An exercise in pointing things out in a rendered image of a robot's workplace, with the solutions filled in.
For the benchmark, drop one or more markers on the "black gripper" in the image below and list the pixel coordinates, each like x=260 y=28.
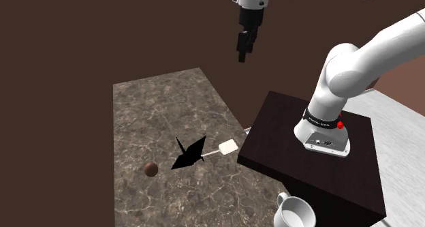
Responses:
x=251 y=18

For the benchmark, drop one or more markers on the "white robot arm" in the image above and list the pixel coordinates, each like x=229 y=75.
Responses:
x=345 y=76

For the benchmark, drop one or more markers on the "brown ball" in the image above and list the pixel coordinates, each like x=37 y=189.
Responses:
x=151 y=169

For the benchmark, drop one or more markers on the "white spatula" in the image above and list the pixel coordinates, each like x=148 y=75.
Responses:
x=228 y=147

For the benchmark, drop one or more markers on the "black paper crane figure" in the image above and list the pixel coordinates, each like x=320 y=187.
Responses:
x=190 y=155

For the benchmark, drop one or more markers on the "dark robot stand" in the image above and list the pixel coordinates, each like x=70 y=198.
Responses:
x=298 y=166

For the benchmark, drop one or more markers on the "white mug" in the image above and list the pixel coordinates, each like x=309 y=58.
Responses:
x=294 y=213

